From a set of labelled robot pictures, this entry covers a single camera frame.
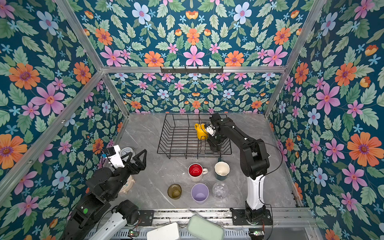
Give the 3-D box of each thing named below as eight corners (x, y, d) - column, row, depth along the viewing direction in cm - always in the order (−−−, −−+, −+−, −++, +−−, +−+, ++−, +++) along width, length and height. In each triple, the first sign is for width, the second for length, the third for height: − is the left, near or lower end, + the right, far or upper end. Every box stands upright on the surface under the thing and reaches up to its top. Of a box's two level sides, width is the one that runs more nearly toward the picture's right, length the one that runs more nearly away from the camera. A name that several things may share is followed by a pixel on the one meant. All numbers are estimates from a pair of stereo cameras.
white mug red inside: (186, 177, 89) (185, 172, 83) (193, 166, 94) (192, 160, 87) (200, 185, 86) (200, 180, 80) (206, 173, 91) (207, 168, 84)
